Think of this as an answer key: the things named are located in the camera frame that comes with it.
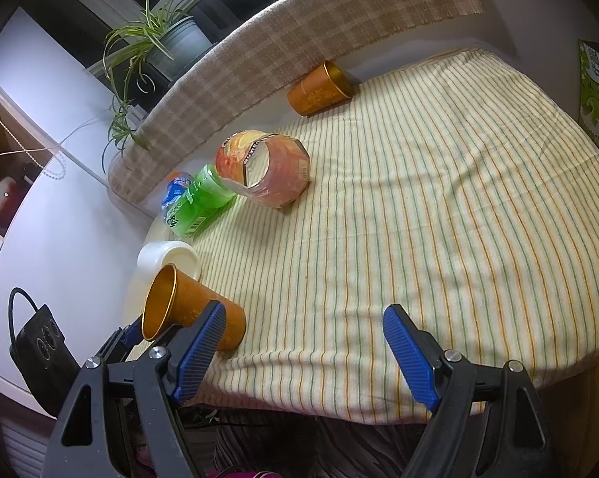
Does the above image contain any spider plant in green pot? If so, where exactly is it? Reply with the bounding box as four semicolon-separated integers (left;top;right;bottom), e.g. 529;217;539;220
101;0;214;153

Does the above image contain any blue orange-capped bottle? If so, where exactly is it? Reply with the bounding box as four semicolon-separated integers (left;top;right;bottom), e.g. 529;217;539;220
160;172;193;217

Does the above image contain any black power adapter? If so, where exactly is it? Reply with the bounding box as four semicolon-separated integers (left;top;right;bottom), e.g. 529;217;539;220
8;287;80;417

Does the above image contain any brown plaid sill cloth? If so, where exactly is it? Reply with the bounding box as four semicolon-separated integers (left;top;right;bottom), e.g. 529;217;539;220
107;0;484;204

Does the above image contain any white plastic cup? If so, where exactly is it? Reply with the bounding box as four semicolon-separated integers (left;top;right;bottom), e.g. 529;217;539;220
124;239;202;319

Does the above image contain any brown gold-patterned cup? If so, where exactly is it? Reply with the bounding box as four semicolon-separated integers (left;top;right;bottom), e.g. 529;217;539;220
142;263;247;351

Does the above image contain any red orange snack carton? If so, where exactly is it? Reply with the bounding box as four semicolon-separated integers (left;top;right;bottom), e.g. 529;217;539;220
214;129;310;208

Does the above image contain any green tea bottle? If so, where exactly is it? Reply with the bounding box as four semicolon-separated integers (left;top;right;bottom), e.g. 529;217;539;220
163;164;237;237

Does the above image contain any striped yellow table cloth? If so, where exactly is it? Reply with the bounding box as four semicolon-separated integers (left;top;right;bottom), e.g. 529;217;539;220
192;49;599;424

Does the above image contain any green cardboard box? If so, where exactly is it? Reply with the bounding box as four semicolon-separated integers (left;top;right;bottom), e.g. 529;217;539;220
578;39;599;147

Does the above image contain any red white ceramic vase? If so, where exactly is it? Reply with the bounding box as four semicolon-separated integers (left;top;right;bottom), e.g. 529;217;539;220
0;166;24;228

